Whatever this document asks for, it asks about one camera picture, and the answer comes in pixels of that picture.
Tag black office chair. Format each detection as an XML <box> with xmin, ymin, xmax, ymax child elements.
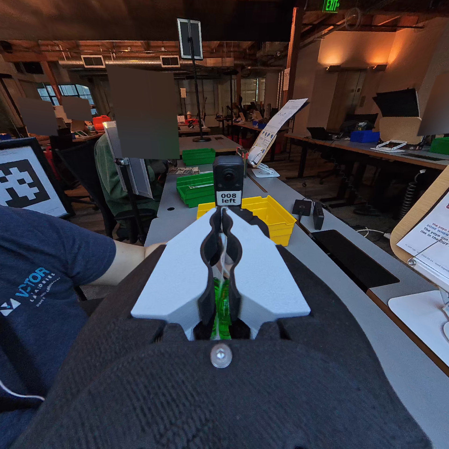
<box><xmin>50</xmin><ymin>135</ymin><xmax>159</xmax><ymax>243</ymax></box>

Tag instruction sheet on wooden stand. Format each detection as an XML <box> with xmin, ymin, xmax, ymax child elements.
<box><xmin>387</xmin><ymin>168</ymin><xmax>449</xmax><ymax>345</ymax></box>
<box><xmin>246</xmin><ymin>98</ymin><xmax>310</xmax><ymax>178</ymax></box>

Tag operator in navy shirt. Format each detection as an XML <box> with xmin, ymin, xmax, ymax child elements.
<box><xmin>0</xmin><ymin>205</ymin><xmax>117</xmax><ymax>448</ymax></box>

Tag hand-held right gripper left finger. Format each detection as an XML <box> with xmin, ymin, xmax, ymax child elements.
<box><xmin>131</xmin><ymin>207</ymin><xmax>222</xmax><ymax>341</ymax></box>

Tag yellow plastic bin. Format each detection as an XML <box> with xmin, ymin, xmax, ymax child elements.
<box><xmin>196</xmin><ymin>195</ymin><xmax>297</xmax><ymax>247</ymax></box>

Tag black desk mat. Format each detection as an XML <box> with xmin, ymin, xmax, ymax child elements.
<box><xmin>311</xmin><ymin>229</ymin><xmax>400</xmax><ymax>292</ymax></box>

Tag grey coiled cable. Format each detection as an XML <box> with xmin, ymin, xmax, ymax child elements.
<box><xmin>403</xmin><ymin>170</ymin><xmax>426</xmax><ymax>220</ymax></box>

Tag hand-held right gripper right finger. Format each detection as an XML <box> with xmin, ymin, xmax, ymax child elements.
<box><xmin>224</xmin><ymin>209</ymin><xmax>311</xmax><ymax>340</ymax></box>

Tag green yoyo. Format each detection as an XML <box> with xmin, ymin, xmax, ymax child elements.
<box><xmin>210</xmin><ymin>277</ymin><xmax>232</xmax><ymax>340</ymax></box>

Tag person's left forearm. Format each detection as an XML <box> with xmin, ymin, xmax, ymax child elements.
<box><xmin>89</xmin><ymin>241</ymin><xmax>167</xmax><ymax>286</ymax></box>

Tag light panel on tall stand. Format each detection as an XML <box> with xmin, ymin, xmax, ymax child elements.
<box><xmin>176</xmin><ymin>18</ymin><xmax>212</xmax><ymax>142</ymax></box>

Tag silver ceiling duct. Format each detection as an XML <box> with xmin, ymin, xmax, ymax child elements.
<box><xmin>58</xmin><ymin>54</ymin><xmax>235</xmax><ymax>69</ymax></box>

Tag white earphone cable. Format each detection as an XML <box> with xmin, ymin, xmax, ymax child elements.
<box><xmin>0</xmin><ymin>378</ymin><xmax>46</xmax><ymax>401</ymax></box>

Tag white folding stand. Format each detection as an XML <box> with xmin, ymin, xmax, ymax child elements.
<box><xmin>370</xmin><ymin>140</ymin><xmax>408</xmax><ymax>152</ymax></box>

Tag white yoyo string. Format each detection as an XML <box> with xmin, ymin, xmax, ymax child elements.
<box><xmin>218</xmin><ymin>232</ymin><xmax>232</xmax><ymax>285</ymax></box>

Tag black and white marker board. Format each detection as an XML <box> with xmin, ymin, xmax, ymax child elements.
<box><xmin>0</xmin><ymin>138</ymin><xmax>69</xmax><ymax>219</ymax></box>

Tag wooden board with black flap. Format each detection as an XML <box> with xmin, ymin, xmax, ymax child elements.
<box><xmin>372</xmin><ymin>88</ymin><xmax>422</xmax><ymax>145</ymax></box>

